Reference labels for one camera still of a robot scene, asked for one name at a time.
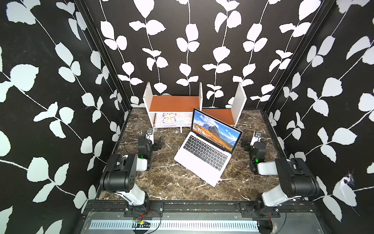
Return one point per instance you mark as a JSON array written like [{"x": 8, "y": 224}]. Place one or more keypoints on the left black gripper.
[{"x": 156, "y": 145}]

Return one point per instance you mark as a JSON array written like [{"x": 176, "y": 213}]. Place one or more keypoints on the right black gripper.
[{"x": 246, "y": 145}]

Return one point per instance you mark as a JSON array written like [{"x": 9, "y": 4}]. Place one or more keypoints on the silver laptop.
[{"x": 208, "y": 147}]

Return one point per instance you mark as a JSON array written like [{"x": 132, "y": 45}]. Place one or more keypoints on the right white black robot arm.
[{"x": 295, "y": 178}]

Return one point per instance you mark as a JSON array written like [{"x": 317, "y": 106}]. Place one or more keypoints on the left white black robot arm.
[{"x": 120, "y": 172}]

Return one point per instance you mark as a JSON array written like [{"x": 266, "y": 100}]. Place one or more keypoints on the purple cartoon spiral notebook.
[{"x": 173, "y": 119}]

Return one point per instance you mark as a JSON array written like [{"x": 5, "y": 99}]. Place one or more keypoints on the white and brown desk shelf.
[{"x": 186, "y": 104}]

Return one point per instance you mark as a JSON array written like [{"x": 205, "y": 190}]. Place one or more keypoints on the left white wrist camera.
[{"x": 150, "y": 135}]

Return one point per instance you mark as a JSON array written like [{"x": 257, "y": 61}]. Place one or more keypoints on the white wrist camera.
[
  {"x": 150, "y": 135},
  {"x": 256, "y": 137}
]

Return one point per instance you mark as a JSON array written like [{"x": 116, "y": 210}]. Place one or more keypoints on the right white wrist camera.
[{"x": 256, "y": 137}]

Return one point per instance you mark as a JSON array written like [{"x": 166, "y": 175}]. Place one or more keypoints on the black base rail with vents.
[{"x": 200, "y": 217}]

